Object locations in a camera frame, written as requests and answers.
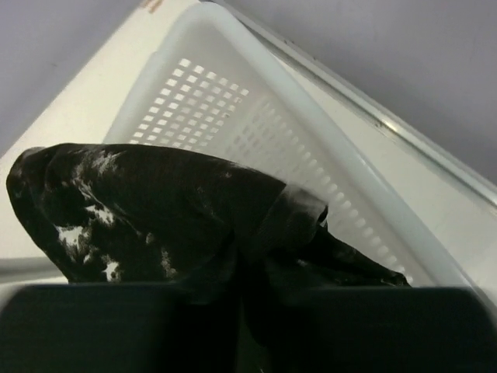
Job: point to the black white patterned trousers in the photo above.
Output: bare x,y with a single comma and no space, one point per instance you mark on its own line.
138,213

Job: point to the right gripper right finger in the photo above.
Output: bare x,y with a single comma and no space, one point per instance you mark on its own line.
372,330

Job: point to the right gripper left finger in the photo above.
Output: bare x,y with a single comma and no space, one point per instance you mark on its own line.
122,328

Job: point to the clear plastic basket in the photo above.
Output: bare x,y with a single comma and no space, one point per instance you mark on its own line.
193,77

